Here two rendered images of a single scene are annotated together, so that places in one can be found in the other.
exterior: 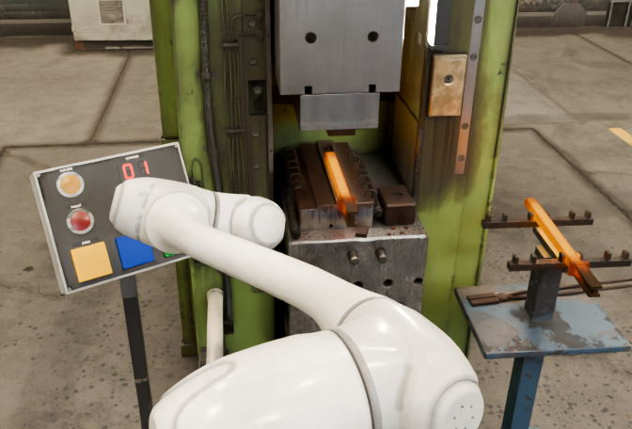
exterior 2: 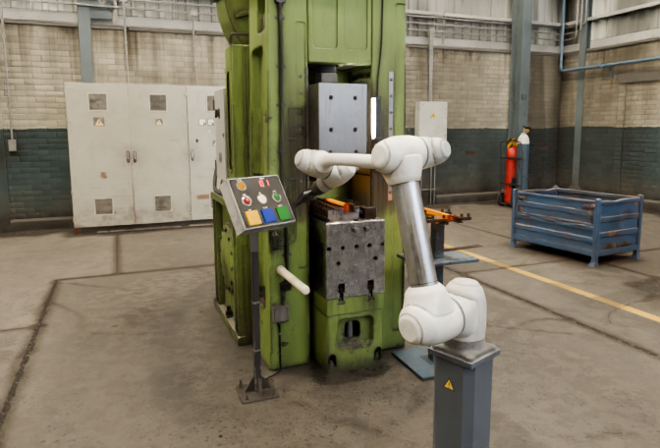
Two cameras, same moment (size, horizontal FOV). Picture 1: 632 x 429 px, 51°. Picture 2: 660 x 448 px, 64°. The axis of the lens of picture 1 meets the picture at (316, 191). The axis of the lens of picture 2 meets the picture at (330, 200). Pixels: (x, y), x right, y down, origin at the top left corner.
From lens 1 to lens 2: 1.62 m
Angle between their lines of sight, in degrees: 24
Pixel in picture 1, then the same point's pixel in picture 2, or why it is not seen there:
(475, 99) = not seen: hidden behind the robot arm
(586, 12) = not seen: hidden behind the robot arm
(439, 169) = (381, 197)
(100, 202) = (252, 195)
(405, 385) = (432, 141)
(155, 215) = (317, 156)
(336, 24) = (341, 124)
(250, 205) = not seen: hidden behind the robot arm
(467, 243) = (397, 237)
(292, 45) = (324, 133)
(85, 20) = (83, 212)
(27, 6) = (33, 208)
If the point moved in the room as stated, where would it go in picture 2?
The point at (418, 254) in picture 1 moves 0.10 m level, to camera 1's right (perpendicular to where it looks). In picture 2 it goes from (381, 229) to (397, 228)
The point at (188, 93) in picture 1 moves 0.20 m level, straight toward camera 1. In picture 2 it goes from (273, 160) to (286, 162)
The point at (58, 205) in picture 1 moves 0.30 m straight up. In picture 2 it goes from (238, 193) to (236, 133)
